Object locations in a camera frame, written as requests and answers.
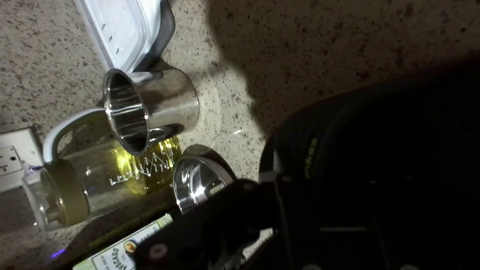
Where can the white plastic tray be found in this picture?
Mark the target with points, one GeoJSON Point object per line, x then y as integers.
{"type": "Point", "coordinates": [128, 34]}

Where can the glass oil pitcher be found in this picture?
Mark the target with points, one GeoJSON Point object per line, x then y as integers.
{"type": "Point", "coordinates": [87, 172]}

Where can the white wall outlet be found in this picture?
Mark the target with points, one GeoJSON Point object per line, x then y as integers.
{"type": "Point", "coordinates": [20, 153]}

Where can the small steel bowl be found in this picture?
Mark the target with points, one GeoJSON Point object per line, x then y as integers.
{"type": "Point", "coordinates": [198, 174]}

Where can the dark wine bottle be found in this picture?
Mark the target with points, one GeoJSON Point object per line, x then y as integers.
{"type": "Point", "coordinates": [108, 243]}

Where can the navy slipper green sole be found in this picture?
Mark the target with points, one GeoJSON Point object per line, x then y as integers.
{"type": "Point", "coordinates": [390, 171]}

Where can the steel cup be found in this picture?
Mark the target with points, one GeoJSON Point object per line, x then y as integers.
{"type": "Point", "coordinates": [144, 108]}

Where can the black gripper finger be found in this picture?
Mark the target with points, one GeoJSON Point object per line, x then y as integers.
{"type": "Point", "coordinates": [213, 229]}

